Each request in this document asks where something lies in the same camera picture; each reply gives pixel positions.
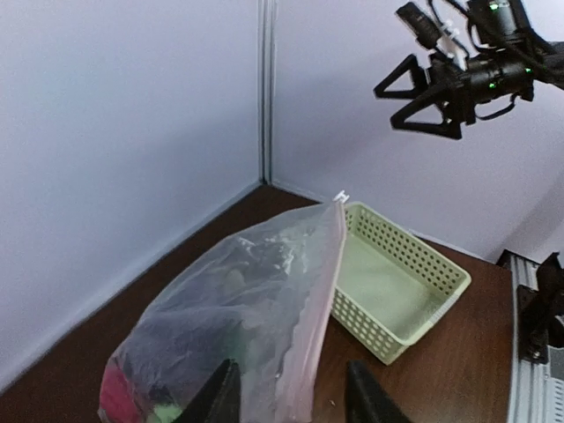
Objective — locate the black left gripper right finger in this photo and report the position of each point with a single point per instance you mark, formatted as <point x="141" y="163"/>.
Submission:
<point x="365" y="399"/>

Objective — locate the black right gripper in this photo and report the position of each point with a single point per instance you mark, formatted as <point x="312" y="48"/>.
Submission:
<point x="454" y="93"/>

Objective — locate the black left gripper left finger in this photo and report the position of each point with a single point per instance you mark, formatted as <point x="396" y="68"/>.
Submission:
<point x="219" y="400"/>

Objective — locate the red toy apple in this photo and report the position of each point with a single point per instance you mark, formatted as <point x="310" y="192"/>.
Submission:
<point x="116" y="400"/>

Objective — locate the clear zip top bag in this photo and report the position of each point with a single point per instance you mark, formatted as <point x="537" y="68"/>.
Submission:
<point x="259" y="302"/>

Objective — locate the dark green toy vegetable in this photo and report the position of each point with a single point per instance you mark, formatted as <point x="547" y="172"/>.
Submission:
<point x="165" y="413"/>

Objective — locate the purple toy eggplant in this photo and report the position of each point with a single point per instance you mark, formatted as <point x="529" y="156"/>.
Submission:
<point x="176" y="346"/>

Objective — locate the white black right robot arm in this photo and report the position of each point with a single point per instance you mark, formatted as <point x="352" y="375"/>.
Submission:
<point x="502" y="28"/>

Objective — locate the pale green perforated basket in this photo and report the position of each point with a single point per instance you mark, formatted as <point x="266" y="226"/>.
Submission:
<point x="392" y="288"/>

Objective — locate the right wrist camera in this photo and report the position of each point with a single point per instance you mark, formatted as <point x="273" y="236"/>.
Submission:
<point x="432" y="33"/>

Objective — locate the front aluminium rail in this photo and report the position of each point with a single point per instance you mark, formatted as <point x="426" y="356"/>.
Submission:
<point x="536" y="382"/>

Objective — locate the back right aluminium post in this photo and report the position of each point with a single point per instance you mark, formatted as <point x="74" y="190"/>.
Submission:
<point x="266" y="87"/>

